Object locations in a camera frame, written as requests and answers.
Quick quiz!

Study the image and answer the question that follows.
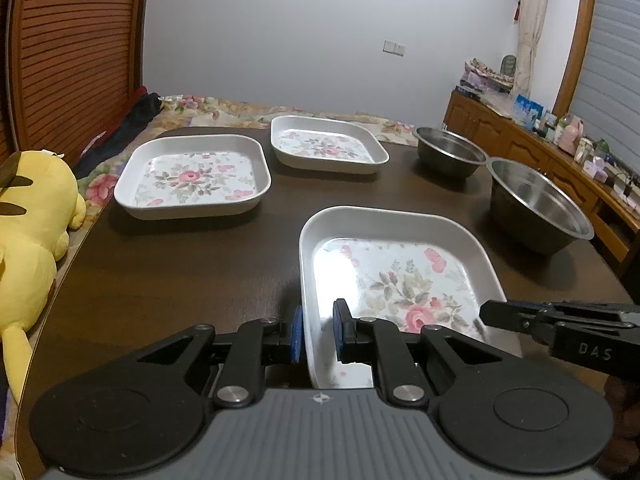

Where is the small steel bowl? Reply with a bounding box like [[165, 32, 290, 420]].
[[413, 127, 488, 181]]

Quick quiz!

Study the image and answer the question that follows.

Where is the white wall switch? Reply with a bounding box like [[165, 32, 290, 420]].
[[383, 40, 406, 56]]

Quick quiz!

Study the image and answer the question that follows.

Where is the large steel bowl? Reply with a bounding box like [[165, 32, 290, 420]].
[[486, 157, 594, 258]]

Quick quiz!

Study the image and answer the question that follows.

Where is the beige curtain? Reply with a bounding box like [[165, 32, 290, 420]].
[[511, 0, 548, 98]]

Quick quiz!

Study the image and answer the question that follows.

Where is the dark clothing on bed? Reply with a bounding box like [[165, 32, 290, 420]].
[[73, 87, 162, 179]]

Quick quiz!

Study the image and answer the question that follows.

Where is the wooden sideboard cabinet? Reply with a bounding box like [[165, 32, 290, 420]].
[[444, 90, 639, 281]]

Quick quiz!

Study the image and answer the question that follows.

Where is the yellow plush toy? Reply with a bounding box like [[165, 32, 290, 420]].
[[1, 151, 86, 401]]

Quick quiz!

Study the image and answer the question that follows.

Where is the wooden louvered wardrobe door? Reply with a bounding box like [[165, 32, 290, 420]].
[[1, 0, 146, 164]]

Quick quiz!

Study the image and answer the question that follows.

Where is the floral square plate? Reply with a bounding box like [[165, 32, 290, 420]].
[[114, 133, 271, 220], [270, 115, 390, 176], [298, 206, 522, 389]]

